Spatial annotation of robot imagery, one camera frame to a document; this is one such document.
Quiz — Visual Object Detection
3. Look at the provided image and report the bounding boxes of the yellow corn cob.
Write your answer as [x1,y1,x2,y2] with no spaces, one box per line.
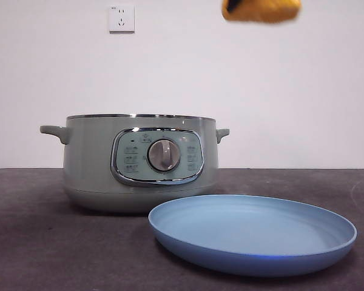
[221,0,302,24]

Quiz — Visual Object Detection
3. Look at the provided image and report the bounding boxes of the sage green electric steamer pot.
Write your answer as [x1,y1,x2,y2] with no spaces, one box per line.
[39,113,231,215]

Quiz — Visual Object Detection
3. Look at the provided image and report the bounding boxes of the blue round plate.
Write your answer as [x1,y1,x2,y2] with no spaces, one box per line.
[147,194,358,278]

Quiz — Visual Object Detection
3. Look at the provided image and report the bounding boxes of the white wall power socket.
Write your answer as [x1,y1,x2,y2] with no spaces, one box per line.
[109,5,136,34]

